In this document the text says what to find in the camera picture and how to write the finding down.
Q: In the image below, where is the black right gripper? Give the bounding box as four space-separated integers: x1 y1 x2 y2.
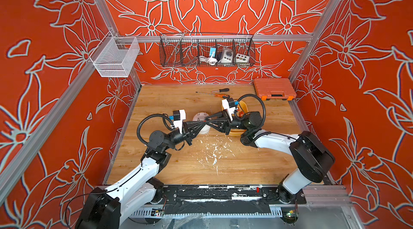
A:
207 113 248 139

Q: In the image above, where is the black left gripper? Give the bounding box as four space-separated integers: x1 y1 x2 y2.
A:
162 123 205 154

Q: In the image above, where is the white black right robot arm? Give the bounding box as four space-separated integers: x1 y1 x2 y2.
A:
203 94 336 204

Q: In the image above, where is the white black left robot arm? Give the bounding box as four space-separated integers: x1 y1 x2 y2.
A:
75 110 212 229

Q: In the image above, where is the white dome screw fixture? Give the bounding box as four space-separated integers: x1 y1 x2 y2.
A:
193 112 212 134

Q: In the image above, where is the yellow plastic tray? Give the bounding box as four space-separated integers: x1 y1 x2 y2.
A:
229 101 248 136

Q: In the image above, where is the small black screwdriver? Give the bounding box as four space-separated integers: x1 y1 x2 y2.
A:
211 88 230 93

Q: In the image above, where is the orange plastic tool case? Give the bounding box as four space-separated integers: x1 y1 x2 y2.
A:
253 78 297 101

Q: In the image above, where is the white button box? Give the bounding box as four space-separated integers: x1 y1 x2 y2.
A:
236 53 250 65

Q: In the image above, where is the blue grey power strip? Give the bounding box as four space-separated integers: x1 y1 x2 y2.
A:
209 47 216 58

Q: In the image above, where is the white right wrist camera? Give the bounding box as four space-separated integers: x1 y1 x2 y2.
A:
222 98 237 121

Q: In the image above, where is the orange handled long screwdriver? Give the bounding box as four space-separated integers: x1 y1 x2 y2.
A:
196 91 230 99

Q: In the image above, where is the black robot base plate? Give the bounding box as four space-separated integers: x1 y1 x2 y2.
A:
151 184 307 215

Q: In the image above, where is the black wire wall basket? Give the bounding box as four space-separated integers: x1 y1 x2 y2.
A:
159 32 256 68

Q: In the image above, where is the clear plastic wall bin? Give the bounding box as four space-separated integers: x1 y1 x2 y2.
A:
89 32 140 78

